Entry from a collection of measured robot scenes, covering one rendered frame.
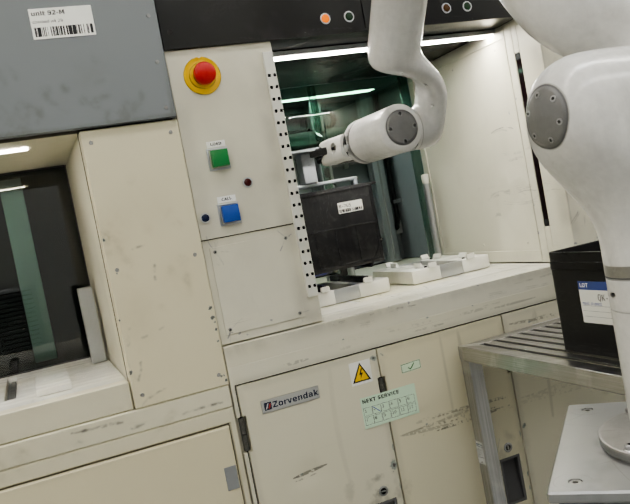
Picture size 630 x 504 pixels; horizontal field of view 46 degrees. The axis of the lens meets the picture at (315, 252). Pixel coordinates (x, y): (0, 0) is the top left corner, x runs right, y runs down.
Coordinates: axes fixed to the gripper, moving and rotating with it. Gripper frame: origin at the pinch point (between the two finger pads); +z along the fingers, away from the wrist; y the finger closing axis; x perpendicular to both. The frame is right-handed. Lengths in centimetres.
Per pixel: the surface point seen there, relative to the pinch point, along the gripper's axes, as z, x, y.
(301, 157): 14.1, 1.4, -1.1
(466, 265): 5.3, -30.3, 31.2
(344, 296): 5.5, -30.7, -0.6
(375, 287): 5.5, -30.4, 7.1
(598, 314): -50, -36, 18
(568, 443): -75, -43, -11
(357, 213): 5.7, -13.5, 6.2
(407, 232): 71, -24, 53
